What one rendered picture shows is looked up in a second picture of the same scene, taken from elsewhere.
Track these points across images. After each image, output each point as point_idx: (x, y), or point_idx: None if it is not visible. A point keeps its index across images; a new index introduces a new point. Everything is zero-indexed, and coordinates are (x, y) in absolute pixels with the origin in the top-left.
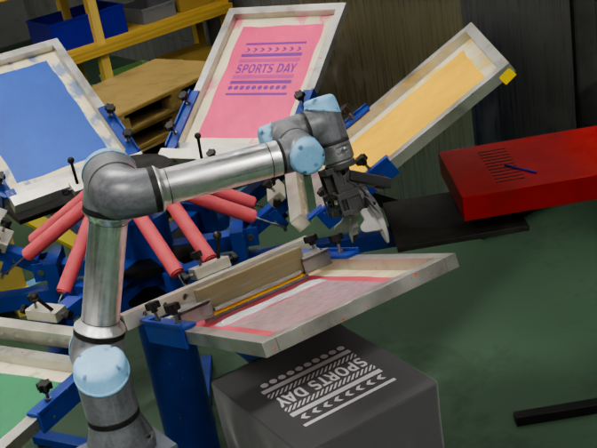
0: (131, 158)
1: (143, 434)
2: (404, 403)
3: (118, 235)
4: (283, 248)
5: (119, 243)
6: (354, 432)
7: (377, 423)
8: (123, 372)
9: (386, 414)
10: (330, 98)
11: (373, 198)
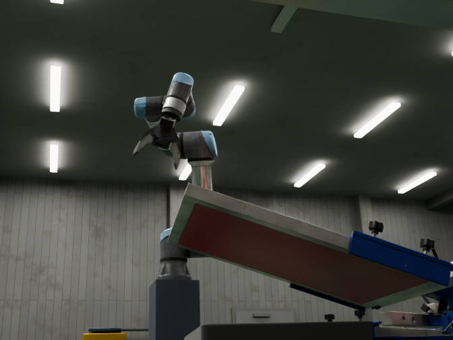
0: (201, 133)
1: (160, 270)
2: (195, 330)
3: (191, 171)
4: (451, 262)
5: (192, 175)
6: (189, 337)
7: (191, 338)
8: (163, 234)
9: (193, 333)
10: (174, 74)
11: (148, 129)
